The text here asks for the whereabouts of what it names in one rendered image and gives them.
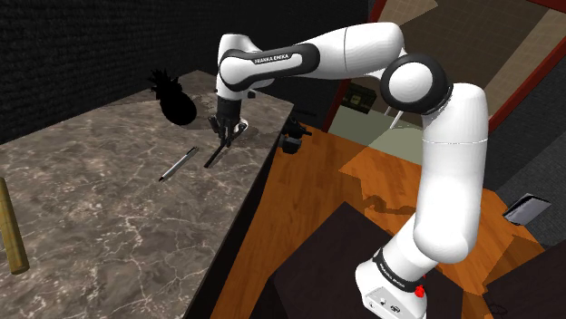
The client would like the black pen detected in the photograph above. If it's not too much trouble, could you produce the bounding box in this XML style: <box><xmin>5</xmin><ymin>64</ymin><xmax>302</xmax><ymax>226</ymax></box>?
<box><xmin>203</xmin><ymin>141</ymin><xmax>231</xmax><ymax>169</ymax></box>

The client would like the dark green box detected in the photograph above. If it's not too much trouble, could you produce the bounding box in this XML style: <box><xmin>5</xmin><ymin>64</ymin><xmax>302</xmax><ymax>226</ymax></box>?
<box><xmin>342</xmin><ymin>83</ymin><xmax>378</xmax><ymax>114</ymax></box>

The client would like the black pineapple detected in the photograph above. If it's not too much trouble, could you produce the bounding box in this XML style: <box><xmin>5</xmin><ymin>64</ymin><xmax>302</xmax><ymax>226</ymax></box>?
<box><xmin>147</xmin><ymin>67</ymin><xmax>199</xmax><ymax>127</ymax></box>

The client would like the silver pen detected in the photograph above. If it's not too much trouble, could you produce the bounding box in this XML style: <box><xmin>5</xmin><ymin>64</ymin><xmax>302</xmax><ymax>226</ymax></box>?
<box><xmin>158</xmin><ymin>147</ymin><xmax>200</xmax><ymax>184</ymax></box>

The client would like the grey flat box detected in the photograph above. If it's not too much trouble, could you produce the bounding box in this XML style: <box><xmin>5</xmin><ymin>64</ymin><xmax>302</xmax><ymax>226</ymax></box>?
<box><xmin>502</xmin><ymin>192</ymin><xmax>552</xmax><ymax>227</ymax></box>

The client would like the dark robot stand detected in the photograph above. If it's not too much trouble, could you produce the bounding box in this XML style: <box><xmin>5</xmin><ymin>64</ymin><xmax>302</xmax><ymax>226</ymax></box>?
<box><xmin>247</xmin><ymin>200</ymin><xmax>466</xmax><ymax>319</ymax></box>

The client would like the red door frame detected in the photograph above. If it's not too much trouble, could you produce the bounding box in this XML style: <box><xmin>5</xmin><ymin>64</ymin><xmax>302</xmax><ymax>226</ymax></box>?
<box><xmin>320</xmin><ymin>0</ymin><xmax>566</xmax><ymax>133</ymax></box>

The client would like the black angular object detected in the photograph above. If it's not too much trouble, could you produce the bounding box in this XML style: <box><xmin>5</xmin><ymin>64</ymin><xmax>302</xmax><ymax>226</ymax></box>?
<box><xmin>280</xmin><ymin>115</ymin><xmax>313</xmax><ymax>155</ymax></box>

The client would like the wooden rolling pin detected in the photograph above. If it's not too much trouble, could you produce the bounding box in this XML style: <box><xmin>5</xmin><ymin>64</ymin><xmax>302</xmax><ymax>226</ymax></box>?
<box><xmin>0</xmin><ymin>177</ymin><xmax>31</xmax><ymax>276</ymax></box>

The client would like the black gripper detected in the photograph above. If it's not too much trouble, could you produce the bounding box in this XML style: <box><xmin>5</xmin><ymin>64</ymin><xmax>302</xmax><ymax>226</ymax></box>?
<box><xmin>209</xmin><ymin>97</ymin><xmax>244</xmax><ymax>149</ymax></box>

